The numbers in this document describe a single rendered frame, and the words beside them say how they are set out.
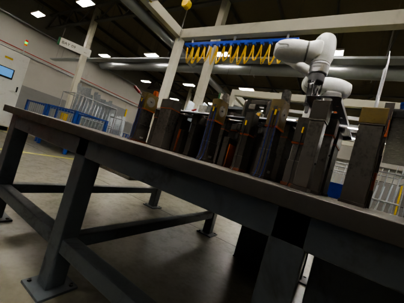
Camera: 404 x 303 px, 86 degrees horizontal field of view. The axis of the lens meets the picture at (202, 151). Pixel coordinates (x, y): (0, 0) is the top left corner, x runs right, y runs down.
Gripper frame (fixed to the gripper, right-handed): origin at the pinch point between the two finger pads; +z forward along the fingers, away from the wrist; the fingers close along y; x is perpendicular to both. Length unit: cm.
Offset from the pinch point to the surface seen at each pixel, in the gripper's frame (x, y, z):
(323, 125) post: 17.4, 39.9, 16.0
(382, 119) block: 30.0, 16.9, 5.3
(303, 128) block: 7.6, 24.2, 13.4
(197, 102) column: -596, -535, -186
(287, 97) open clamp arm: -4.8, 17.9, -1.6
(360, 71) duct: -132, -1071, -572
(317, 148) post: 17.4, 39.8, 23.2
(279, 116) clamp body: -3.1, 24.7, 9.6
